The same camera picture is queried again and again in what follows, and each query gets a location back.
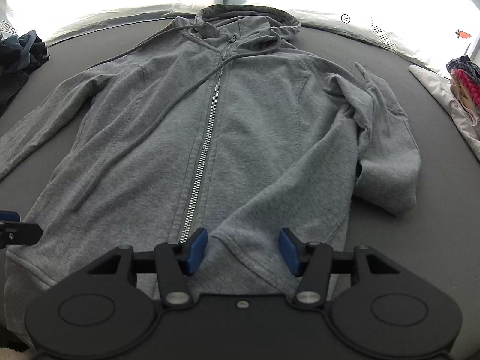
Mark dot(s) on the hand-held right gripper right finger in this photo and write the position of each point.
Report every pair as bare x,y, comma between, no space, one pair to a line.
289,251

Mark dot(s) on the pile of crumpled dark clothes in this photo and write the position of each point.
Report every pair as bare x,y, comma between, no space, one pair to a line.
18,52

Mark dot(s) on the folded beige garment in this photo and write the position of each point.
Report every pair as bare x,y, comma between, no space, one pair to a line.
465,103

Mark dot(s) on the folded plaid shirt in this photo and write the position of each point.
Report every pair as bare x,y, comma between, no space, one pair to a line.
465,65

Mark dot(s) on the black knit garment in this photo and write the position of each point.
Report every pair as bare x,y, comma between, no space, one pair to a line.
9,90

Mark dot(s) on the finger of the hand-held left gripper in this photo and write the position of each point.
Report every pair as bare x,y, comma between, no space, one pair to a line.
18,234
9,216

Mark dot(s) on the white fuzzy cloth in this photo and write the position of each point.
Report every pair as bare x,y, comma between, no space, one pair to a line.
11,354

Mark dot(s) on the folded red knit garment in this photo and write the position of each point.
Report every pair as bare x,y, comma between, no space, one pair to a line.
470,86

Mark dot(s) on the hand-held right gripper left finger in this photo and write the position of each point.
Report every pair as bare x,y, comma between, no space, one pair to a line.
197,251

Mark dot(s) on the folded white garment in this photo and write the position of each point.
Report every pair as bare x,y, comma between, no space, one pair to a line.
431,82

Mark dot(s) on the grey zip hoodie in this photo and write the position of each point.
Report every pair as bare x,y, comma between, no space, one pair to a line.
262,127

